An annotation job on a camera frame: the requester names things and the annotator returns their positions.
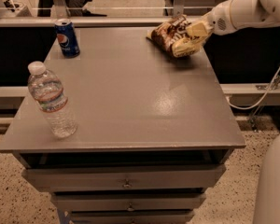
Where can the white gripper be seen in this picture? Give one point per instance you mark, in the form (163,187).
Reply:
(218,20)

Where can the brown chip bag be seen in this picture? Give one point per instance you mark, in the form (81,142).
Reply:
(164,33)

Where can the clear plastic water bottle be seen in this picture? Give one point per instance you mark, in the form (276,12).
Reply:
(47,90)

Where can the grey drawer cabinet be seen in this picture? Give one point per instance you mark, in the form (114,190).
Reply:
(134,105)

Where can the blue pepsi can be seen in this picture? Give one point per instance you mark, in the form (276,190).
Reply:
(67,38)

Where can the top grey drawer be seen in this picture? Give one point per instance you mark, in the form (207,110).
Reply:
(124,178)

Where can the grey drawer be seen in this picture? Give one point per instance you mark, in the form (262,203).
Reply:
(128,202)
(150,217)
(124,178)

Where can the middle grey drawer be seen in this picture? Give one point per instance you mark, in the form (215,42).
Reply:
(128,202)

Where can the bottom grey drawer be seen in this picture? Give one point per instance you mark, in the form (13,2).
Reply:
(150,217)

